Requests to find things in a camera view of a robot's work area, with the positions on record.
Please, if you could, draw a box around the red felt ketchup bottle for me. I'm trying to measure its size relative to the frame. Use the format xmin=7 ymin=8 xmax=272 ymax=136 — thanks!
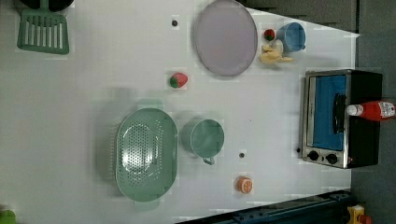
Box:
xmin=346 ymin=101 xmax=395 ymax=121

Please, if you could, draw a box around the black silver toaster oven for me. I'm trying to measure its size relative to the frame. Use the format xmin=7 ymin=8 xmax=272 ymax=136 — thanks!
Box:
xmin=301 ymin=69 xmax=382 ymax=169

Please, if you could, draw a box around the large red strawberry toy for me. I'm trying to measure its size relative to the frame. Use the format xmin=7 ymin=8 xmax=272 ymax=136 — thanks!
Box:
xmin=169 ymin=73 xmax=189 ymax=89

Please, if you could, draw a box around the green perforated colander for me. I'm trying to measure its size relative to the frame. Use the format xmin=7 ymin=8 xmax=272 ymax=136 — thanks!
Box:
xmin=115 ymin=99 xmax=178 ymax=211

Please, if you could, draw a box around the large grey round plate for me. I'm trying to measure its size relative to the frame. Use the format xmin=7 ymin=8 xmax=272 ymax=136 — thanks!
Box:
xmin=194 ymin=0 xmax=258 ymax=76

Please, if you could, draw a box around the orange slice toy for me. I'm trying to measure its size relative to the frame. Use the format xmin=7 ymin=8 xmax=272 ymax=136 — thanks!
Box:
xmin=236 ymin=176 xmax=253 ymax=194

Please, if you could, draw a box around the yellow peeled banana toy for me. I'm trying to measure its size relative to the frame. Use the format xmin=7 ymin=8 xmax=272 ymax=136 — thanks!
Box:
xmin=259 ymin=40 xmax=294 ymax=64

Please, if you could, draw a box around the small strawberry toy near cup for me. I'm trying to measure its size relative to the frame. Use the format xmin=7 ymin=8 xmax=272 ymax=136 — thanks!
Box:
xmin=263 ymin=29 xmax=276 ymax=41

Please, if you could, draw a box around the blue cup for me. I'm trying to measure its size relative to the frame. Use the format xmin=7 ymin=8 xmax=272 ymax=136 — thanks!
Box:
xmin=276 ymin=22 xmax=306 ymax=52

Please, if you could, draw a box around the green slotted spatula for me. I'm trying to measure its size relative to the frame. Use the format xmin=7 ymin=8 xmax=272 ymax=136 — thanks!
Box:
xmin=17 ymin=0 xmax=69 ymax=55

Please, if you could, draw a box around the yellow orange toy corner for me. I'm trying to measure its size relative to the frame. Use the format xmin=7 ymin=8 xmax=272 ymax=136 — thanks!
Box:
xmin=347 ymin=205 xmax=373 ymax=224

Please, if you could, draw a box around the bright green object corner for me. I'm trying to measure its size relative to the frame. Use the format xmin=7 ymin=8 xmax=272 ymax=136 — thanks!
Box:
xmin=0 ymin=210 xmax=16 ymax=224

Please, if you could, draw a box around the green cup with handle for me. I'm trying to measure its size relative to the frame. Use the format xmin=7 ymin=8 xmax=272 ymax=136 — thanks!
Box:
xmin=181 ymin=119 xmax=225 ymax=165

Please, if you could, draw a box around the blue metal frame rail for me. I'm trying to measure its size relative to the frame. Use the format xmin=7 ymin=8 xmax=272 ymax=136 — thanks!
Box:
xmin=179 ymin=190 xmax=356 ymax=224

